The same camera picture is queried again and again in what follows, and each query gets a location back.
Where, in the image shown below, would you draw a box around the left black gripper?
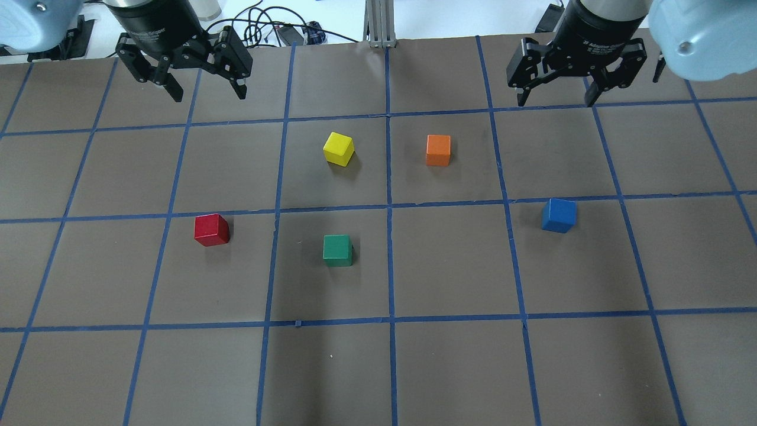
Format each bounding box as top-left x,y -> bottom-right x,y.
103,1 -> 253,102

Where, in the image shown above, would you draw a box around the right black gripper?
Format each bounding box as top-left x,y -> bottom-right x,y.
506,1 -> 648,107

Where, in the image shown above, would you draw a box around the red wooden block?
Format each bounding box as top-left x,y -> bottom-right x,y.
193,213 -> 231,246

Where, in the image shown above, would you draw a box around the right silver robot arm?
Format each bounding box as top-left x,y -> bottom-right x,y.
506,1 -> 756,107

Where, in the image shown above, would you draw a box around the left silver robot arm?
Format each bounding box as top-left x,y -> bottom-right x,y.
1,1 -> 253,102

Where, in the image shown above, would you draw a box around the blue wooden block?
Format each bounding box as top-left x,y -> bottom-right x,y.
541,198 -> 578,234

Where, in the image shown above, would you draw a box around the orange wooden block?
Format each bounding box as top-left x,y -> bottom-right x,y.
425,134 -> 452,167

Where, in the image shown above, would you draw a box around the yellow wooden block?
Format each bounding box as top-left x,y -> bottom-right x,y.
322,132 -> 355,167

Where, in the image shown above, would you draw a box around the green wooden block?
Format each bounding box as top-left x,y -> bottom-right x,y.
322,234 -> 352,267

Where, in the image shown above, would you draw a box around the brown grid table mat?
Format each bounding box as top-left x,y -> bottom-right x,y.
2,35 -> 755,425

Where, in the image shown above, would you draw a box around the black cables on desk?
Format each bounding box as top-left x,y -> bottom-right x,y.
204,5 -> 361,47

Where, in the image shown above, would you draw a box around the aluminium frame post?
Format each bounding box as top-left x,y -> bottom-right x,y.
363,0 -> 397,49

